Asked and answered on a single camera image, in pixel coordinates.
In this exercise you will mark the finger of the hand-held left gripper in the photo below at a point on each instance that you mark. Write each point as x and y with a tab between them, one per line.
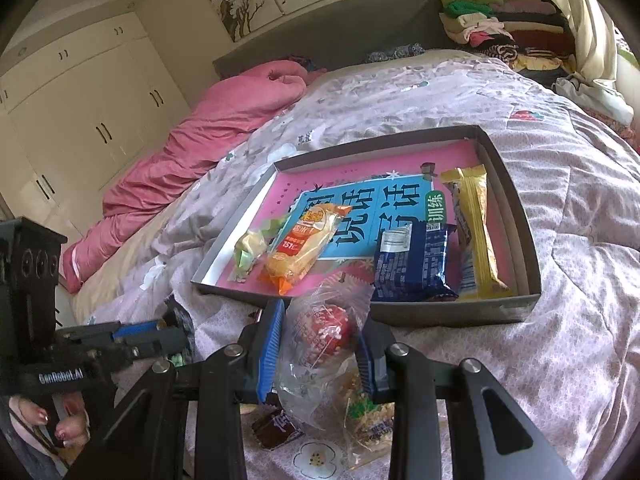
150	351
140	330

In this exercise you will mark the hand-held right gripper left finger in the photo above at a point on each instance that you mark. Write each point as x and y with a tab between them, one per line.
270	355

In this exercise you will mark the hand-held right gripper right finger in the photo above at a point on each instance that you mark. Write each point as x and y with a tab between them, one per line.
367	365

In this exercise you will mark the green foil candy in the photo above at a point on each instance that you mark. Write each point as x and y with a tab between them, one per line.
178	359

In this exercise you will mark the cartoon noodle snack packet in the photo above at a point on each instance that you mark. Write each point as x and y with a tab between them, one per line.
370	420

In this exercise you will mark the clear packet with red ball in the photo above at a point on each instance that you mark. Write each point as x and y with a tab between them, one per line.
322	330

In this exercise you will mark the small brown snack packet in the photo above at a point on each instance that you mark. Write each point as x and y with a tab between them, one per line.
275	430

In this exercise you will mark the green cake packet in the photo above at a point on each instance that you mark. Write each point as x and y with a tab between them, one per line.
250	250

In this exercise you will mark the blue biscuit packet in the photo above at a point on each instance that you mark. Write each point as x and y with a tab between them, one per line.
410	265

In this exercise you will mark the orange rice cracker packet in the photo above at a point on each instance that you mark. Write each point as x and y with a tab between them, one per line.
300	250

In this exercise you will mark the yellow wafer bar packet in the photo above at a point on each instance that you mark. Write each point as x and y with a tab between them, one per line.
475	220

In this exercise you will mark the brown cardboard box tray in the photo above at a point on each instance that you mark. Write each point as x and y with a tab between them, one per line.
510	200

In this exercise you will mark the person's left hand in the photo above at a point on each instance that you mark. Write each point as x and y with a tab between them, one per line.
65	425

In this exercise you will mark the beige bed sheet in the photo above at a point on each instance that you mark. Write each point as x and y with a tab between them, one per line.
125	270

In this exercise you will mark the cream wardrobe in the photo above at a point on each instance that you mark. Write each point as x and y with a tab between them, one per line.
100	110

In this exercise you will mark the pink book with blue label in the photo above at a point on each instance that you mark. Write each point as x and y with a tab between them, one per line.
360	180

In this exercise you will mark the pink duvet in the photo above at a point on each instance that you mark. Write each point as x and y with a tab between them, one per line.
200	125

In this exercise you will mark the dark patterned cloth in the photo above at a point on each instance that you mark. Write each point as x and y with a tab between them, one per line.
395	52

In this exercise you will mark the grey headboard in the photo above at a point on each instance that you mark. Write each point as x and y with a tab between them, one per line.
325	35

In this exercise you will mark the white crumpled cloth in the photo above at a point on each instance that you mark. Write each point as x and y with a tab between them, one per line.
595	97

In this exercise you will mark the pile of folded clothes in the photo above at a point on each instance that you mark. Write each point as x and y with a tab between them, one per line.
525	35

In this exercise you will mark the cream curtain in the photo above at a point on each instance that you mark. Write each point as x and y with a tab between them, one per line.
595	25

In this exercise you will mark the tree wall painting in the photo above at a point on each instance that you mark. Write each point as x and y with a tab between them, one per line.
240	0

